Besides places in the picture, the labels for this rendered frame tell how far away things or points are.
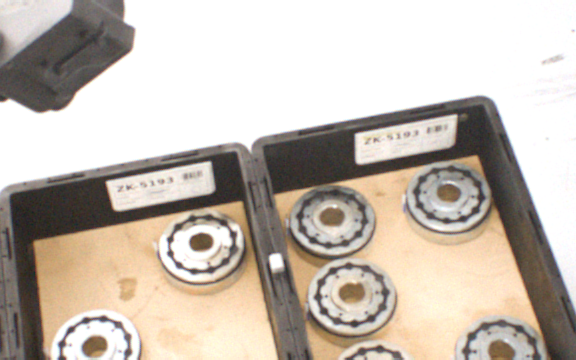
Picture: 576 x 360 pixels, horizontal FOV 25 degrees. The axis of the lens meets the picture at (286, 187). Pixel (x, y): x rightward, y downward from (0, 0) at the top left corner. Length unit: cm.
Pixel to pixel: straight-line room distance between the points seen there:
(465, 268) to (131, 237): 41
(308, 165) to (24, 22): 59
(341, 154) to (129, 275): 29
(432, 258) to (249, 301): 22
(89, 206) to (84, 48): 52
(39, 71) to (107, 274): 52
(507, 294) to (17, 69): 69
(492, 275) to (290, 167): 27
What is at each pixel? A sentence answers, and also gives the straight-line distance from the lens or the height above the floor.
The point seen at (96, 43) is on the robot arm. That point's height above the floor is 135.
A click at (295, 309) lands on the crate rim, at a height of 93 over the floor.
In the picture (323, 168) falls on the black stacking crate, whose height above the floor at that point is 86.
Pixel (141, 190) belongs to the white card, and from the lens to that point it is 158.
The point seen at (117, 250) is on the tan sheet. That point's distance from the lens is 161.
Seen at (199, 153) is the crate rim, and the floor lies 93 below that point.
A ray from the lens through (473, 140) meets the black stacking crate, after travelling 165.
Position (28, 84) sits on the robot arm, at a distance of 113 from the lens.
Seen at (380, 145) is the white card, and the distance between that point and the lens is 160.
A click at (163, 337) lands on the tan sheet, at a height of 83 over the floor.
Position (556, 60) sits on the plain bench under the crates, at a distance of 196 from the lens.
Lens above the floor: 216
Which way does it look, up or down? 54 degrees down
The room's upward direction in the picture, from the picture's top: 5 degrees counter-clockwise
